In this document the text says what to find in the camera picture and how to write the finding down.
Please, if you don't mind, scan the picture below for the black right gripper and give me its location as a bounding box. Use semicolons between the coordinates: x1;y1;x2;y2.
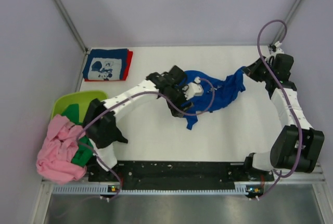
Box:
241;56;275;83

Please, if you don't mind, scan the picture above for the folded navy cartoon t-shirt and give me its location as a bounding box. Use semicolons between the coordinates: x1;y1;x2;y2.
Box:
82;48;129;82

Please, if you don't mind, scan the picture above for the royal blue printed t-shirt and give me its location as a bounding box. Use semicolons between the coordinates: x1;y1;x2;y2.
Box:
185;69;246;130

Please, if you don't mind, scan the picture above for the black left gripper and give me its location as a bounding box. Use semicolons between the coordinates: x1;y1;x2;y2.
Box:
165;83;193;116

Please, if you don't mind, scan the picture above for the aluminium frame rail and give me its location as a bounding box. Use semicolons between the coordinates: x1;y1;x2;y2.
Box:
41;164;326;183

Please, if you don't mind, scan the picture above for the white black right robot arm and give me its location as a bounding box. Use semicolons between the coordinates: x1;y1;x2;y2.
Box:
242;54;325;180

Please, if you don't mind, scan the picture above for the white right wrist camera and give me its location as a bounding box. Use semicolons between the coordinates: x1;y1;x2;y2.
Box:
268;41;284;57

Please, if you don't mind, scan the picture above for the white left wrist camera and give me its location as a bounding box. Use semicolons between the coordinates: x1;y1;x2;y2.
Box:
182;77;204;100

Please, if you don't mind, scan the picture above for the pink crumpled t-shirt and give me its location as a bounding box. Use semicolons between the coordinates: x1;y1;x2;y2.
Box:
36;114;86;185

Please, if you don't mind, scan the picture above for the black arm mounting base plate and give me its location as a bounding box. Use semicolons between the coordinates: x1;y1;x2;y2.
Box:
87;161;274;190

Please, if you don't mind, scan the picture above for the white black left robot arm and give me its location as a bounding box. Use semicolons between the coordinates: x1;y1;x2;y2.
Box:
83;65;196;181

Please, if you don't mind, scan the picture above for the folded red t-shirt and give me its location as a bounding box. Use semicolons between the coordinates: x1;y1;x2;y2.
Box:
84;50;134;83

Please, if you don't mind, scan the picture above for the grey slotted cable duct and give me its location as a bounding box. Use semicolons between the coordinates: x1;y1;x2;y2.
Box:
52;183;263;196

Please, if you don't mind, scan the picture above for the lime green plastic basket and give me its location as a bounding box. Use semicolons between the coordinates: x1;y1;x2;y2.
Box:
50;90;109;122

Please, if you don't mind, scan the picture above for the black crumpled t-shirt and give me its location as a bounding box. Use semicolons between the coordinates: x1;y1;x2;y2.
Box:
115;126;128;144

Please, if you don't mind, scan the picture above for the green crumpled t-shirt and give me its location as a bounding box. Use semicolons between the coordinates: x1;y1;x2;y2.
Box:
61;103;95;167

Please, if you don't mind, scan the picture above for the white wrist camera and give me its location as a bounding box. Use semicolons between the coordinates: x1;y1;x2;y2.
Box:
268;41;284;57
182;77;204;100

